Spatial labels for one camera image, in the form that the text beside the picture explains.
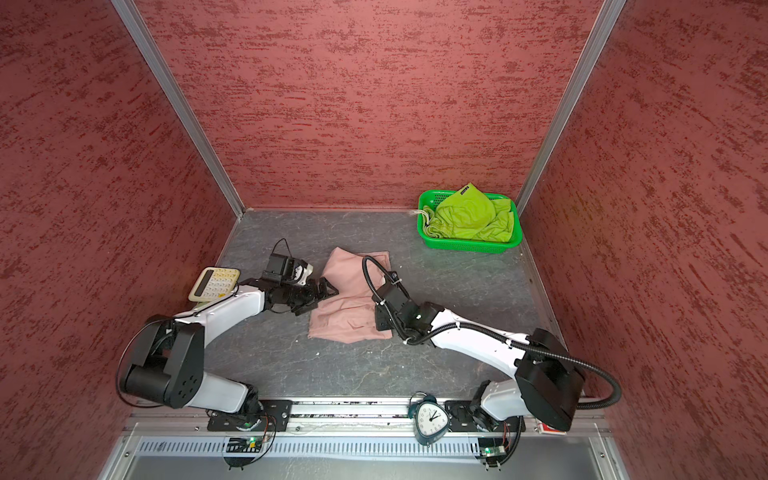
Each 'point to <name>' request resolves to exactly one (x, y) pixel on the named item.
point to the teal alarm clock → (430, 418)
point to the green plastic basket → (473, 212)
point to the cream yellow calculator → (214, 282)
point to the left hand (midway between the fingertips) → (328, 303)
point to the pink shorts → (349, 315)
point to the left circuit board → (244, 445)
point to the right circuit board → (492, 449)
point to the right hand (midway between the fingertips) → (381, 318)
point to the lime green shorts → (470, 214)
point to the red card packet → (546, 429)
